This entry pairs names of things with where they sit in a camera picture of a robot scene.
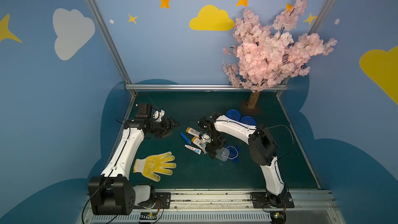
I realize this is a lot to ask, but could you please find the clear blue-lid container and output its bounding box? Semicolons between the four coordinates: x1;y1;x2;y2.
240;116;257;126
226;109;241;122
215;147;230;162

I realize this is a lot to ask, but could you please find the blue container lid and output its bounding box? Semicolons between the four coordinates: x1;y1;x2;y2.
226;145;240;163

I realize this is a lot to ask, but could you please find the small white toothpaste tube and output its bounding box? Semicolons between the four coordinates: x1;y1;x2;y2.
185;145;202;155

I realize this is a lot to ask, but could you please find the blue travel toothbrush case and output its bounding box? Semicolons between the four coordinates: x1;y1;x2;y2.
180;132;191;145

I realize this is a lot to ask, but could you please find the white orange-cap lotion bottle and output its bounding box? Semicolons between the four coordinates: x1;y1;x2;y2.
186;127;202;139

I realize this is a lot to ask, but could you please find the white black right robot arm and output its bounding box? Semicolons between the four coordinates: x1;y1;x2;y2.
198;114;294;208

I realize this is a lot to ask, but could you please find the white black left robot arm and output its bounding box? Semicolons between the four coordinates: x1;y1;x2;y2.
88;117;180;216

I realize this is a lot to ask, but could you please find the yellow white work glove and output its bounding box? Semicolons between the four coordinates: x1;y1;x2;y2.
133;151;177;182

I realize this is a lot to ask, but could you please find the left small circuit board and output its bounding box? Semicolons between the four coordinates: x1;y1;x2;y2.
138;212;158;224

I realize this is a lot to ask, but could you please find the small circuit board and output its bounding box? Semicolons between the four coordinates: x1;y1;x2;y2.
269;212;287;224
138;212;158;224

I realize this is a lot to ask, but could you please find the right small circuit board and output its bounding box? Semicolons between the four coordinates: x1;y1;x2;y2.
269;212;287;224

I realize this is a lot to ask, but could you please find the pink artificial blossom tree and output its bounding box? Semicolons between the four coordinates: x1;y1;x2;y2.
222;0;337;110

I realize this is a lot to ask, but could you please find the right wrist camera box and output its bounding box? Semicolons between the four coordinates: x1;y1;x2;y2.
198;117;218;143

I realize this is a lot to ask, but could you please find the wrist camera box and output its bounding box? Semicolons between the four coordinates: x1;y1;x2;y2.
198;117;218;143
134;103;165;122

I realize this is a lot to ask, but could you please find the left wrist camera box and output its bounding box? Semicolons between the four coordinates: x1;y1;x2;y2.
134;103;165;122

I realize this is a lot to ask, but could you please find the horizontal aluminium back rail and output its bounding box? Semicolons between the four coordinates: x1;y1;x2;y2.
125;83;288;92

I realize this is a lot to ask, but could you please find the front aluminium rail frame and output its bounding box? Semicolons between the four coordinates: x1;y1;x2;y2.
77;189;345;224

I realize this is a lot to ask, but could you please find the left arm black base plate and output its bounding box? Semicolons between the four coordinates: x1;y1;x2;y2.
133;192;171;210

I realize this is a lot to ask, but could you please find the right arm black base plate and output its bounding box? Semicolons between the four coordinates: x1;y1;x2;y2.
250;191;295;208

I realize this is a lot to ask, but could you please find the left aluminium corner post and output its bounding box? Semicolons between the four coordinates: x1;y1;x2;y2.
85;0;132;86

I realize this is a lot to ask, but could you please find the aluminium corner post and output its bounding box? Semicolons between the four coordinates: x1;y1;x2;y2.
85;0;132;86
275;0;349;97

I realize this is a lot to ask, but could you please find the right aluminium corner post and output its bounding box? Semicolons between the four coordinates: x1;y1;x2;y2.
275;0;349;97

